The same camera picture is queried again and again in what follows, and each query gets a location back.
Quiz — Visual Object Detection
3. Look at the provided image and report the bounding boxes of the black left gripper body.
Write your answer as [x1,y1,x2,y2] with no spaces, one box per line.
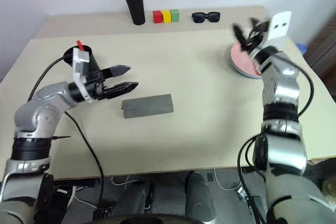
[83,69,116,101]

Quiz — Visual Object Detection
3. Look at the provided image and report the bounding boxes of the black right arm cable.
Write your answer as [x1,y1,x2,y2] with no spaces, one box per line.
[237,50,315,224]

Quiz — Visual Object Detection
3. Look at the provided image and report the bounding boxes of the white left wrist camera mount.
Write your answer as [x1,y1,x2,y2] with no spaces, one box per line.
[72,47,94,104]

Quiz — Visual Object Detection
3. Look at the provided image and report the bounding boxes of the tall black pen holder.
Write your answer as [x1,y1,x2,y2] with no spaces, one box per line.
[125,0,146,26]

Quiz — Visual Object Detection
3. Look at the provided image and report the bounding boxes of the white floor cable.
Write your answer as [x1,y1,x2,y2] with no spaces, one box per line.
[214,168,241,191]
[67,186,100,209]
[110,175,140,187]

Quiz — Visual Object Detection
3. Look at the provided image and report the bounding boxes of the blue round object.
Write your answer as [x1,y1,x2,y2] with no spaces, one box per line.
[296,42,307,57]

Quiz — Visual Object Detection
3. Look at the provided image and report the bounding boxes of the pink plate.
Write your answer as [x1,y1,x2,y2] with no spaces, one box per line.
[230,41,263,77]

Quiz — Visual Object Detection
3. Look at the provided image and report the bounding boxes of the black pen holder cup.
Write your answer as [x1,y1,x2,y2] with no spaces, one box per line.
[62,45,102,78]

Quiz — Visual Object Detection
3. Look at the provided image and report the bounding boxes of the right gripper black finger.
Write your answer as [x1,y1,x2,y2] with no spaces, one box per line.
[250,17,263,30]
[233,23,249,50]

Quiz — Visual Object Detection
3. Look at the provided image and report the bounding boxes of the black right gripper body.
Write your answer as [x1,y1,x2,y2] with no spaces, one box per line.
[243,20,271,54]

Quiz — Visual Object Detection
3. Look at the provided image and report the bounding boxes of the dark grey rounded shape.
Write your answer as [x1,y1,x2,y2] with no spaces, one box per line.
[185,171,216,224]
[115,179,155,219]

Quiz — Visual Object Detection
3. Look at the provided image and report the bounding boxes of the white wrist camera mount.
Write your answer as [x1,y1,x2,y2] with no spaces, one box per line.
[72,47,94,104]
[267,10,292,48]

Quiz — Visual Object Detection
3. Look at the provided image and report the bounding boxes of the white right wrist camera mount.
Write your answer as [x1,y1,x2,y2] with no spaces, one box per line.
[267,10,292,48]

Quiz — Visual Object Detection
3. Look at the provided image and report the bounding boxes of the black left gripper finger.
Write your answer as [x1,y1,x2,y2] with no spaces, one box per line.
[103,81,139,100]
[101,65,131,79]

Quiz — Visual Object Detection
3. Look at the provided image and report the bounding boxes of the black sunglasses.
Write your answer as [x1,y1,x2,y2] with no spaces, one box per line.
[191,11,221,24]

